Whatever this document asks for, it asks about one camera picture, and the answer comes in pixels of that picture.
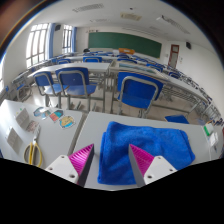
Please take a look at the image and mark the ceiling projector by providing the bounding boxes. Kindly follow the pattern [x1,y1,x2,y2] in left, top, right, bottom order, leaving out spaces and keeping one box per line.
[156,14,168,23]

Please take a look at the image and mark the blue chair with grey frame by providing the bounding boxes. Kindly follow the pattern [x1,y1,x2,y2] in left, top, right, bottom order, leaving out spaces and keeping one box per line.
[54,67,98,113]
[116,71,165,119]
[33,70,63,108]

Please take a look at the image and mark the blue chair seat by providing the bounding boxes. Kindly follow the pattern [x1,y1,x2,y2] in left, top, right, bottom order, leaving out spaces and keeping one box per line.
[164,114,191,125]

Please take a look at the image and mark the small white carton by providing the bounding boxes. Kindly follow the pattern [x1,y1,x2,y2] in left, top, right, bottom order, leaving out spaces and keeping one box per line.
[209,132,219,148]

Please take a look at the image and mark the long grey classroom desk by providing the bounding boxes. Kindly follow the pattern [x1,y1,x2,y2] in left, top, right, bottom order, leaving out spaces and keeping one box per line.
[28,62,111,113]
[108,61,214,118]

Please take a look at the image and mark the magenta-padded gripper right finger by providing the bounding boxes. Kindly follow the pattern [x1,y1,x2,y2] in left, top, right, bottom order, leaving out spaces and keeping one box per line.
[128,143,178,188]

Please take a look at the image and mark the small pale pink packet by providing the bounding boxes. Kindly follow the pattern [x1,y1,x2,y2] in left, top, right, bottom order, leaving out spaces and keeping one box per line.
[26,120,40,134]

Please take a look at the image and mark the small white box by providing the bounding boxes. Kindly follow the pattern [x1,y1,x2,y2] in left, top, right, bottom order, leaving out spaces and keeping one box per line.
[14,108,31,130]
[5,126,24,155]

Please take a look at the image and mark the blue towel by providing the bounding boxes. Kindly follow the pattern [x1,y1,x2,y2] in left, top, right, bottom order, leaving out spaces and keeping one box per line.
[97,120,197,185]

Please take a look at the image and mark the blue curtain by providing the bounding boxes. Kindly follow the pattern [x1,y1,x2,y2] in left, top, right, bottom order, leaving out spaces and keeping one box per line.
[48,22,56,60]
[71,26,78,53]

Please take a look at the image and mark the framed picture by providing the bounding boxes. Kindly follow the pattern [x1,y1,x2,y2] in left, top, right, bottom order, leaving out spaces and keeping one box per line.
[113,60,158,76]

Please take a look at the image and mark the group of blue classroom chairs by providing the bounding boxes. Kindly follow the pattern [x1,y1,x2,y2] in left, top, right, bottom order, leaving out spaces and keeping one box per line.
[6,49,224,126]

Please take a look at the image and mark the green blackboard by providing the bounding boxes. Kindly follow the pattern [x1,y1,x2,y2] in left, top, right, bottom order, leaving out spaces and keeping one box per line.
[87,31,163,59]

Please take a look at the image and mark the ceiling air conditioner vent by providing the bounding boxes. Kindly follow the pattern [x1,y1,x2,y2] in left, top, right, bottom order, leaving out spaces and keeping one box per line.
[119,12,143,22]

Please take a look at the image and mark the green and white box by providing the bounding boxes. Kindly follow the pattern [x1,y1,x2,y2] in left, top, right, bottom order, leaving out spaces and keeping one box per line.
[203,122,215,137]

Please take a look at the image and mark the large white-framed window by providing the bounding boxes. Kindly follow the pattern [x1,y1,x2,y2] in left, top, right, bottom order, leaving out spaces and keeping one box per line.
[25,23,50,69]

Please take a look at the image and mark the brown door with window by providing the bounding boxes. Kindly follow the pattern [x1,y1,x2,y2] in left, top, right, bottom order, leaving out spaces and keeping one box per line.
[168,44,181,69]

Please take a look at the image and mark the orange lectern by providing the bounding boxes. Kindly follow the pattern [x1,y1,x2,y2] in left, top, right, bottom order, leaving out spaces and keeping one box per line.
[118,47,136,56]

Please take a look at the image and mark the yellow-handled scissors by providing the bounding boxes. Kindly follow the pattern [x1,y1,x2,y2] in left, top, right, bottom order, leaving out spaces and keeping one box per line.
[22,124,44,168]

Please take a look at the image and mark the group of ceiling light panels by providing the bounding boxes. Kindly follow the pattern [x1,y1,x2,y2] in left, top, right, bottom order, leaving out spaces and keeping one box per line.
[72,3,191,36]

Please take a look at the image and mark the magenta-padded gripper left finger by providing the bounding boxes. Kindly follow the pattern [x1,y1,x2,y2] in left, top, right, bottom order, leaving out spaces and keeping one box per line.
[44,143,96,188]

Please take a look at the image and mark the narrow white-framed window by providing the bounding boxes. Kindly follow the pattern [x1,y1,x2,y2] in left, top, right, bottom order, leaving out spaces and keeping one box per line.
[61,24,74,55]

